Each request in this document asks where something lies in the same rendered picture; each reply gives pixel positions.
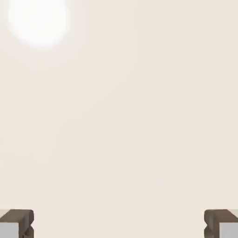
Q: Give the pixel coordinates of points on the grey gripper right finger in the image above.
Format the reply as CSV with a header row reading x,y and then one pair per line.
x,y
217,217

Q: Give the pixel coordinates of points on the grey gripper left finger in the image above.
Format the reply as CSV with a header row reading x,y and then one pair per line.
x,y
20,217

